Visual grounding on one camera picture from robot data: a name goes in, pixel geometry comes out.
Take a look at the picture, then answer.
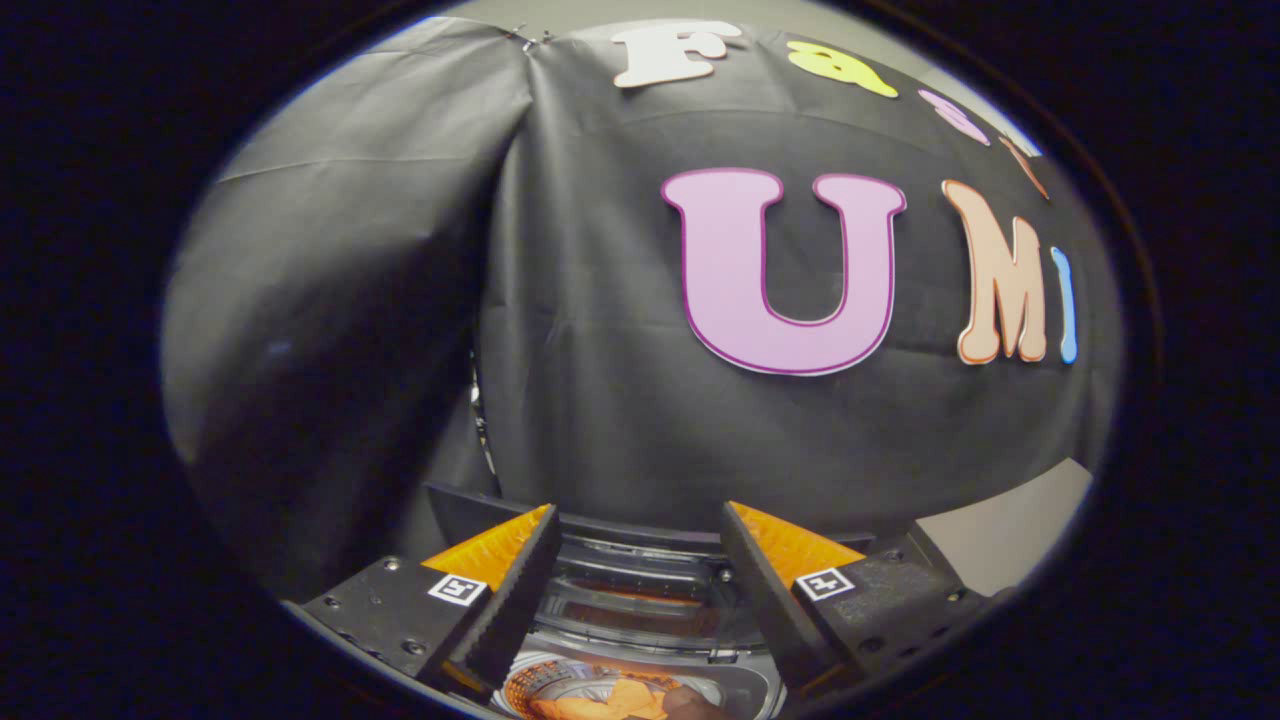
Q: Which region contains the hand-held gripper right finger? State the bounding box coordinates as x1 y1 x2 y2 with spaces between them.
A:
720 500 996 699

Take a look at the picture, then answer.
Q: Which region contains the orange shirt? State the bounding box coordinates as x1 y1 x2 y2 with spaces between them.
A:
528 678 691 720

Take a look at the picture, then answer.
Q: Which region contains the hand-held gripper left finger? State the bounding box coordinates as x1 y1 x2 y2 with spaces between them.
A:
300 503 563 696

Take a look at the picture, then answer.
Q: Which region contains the beige cabinet with dark frame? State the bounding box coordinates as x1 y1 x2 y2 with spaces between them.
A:
905 458 1093 599

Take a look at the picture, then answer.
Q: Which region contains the black backdrop cloth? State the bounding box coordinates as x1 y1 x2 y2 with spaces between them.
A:
160 15 1121 601

